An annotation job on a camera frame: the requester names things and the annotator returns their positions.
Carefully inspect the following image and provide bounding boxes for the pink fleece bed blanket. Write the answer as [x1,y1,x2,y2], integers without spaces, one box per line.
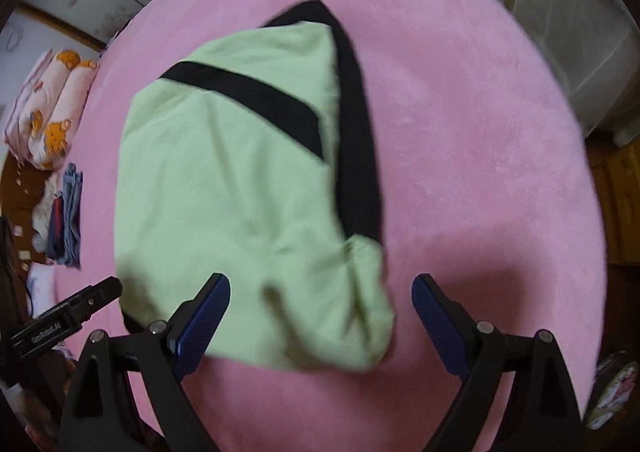
[52,0,608,452]

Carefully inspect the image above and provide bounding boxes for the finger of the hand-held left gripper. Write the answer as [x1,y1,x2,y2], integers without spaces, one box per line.
[36,277,123,326]

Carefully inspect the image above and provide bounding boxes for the printed cloth bundle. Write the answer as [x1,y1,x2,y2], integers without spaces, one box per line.
[586,351,638,430]

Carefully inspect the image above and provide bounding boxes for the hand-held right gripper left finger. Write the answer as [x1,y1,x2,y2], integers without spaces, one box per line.
[59,272,232,452]

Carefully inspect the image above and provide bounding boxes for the rolled bear print quilt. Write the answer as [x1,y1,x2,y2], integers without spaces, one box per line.
[5,49,98,170]

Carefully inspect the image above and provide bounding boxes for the white printed pillow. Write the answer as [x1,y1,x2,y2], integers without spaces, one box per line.
[26,263,57,304]

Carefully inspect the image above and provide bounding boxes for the folded navy and red garment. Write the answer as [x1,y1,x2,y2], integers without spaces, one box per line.
[49,197,67,255]

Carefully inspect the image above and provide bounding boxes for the brown wooden headboard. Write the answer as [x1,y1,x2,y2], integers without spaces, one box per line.
[0,154,51,283]

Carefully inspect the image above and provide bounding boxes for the lace covered furniture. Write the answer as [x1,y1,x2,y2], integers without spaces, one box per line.
[415,0,640,133]

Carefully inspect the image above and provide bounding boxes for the green and black hooded jacket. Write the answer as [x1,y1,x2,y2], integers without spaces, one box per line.
[114,0,398,374]

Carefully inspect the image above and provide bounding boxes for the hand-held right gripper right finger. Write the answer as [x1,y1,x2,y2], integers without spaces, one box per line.
[411,272,584,452]

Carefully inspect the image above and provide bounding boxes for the folded blue jeans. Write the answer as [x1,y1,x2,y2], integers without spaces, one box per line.
[47,163,83,268]

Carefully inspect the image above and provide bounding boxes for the crumpled beige cloth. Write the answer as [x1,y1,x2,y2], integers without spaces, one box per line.
[31,179,63,253]

